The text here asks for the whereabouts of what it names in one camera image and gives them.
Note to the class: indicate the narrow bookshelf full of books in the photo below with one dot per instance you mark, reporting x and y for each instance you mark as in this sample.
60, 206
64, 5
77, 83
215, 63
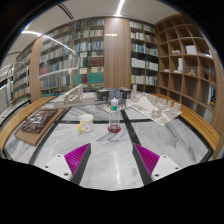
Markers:
143, 53

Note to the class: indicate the clear plastic bottle green label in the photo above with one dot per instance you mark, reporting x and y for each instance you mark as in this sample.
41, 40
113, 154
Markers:
114, 115

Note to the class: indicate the white box building model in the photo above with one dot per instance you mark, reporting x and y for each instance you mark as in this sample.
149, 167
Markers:
75, 98

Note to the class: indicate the dark grey building model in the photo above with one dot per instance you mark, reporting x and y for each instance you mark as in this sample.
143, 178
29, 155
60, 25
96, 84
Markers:
103, 94

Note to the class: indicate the curved wooden bench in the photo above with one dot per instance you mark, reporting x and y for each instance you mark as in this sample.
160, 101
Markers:
13, 124
200, 124

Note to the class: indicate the glass-fronted bookshelf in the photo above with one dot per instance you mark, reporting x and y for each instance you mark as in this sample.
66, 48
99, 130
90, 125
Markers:
21, 80

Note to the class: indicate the flat round red coaster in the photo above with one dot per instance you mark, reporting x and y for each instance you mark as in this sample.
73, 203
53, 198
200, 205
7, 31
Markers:
114, 131

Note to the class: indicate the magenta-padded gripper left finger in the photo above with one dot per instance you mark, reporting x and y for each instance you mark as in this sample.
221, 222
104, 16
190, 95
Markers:
75, 160

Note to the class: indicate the brown building model on board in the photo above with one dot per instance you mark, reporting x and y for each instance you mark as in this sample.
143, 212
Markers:
38, 121

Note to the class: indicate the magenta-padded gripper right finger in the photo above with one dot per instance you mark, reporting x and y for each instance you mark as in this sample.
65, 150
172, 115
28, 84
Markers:
148, 160

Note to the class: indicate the wooden cubby shelf unit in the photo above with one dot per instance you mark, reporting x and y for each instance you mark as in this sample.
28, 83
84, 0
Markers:
186, 63

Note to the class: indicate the white city block model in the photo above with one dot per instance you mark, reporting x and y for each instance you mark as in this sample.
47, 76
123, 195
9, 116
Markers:
155, 108

